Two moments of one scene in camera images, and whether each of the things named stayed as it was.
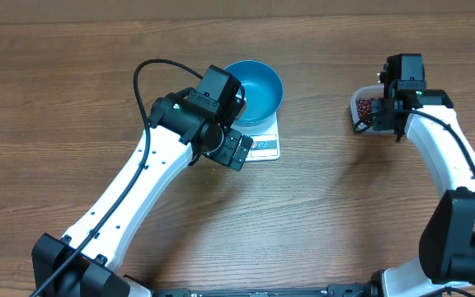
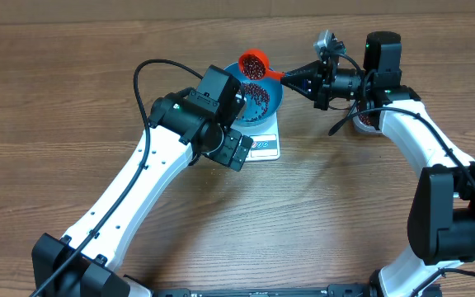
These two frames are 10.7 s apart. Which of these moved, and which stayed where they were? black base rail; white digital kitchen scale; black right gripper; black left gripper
Moved: black right gripper
Stayed: black left gripper; black base rail; white digital kitchen scale
